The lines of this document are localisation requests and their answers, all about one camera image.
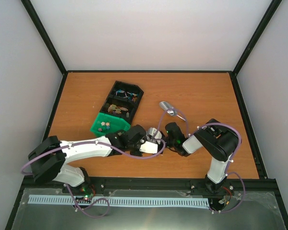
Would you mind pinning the green plastic bin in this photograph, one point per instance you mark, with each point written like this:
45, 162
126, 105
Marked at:
105, 124

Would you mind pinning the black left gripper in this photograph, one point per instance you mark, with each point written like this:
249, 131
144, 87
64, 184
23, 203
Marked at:
139, 154

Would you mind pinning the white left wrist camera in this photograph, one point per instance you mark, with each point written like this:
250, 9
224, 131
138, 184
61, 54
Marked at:
149, 147

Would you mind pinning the black plastic bin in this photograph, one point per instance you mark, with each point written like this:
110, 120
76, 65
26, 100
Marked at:
123, 101

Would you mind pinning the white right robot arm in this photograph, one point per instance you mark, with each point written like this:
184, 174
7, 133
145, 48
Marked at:
220, 140

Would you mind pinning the light blue cable duct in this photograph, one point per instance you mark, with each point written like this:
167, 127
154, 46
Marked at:
124, 201

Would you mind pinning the metal scoop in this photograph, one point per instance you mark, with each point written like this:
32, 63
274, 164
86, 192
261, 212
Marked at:
170, 110

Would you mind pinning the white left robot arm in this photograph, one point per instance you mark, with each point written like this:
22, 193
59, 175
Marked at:
54, 155

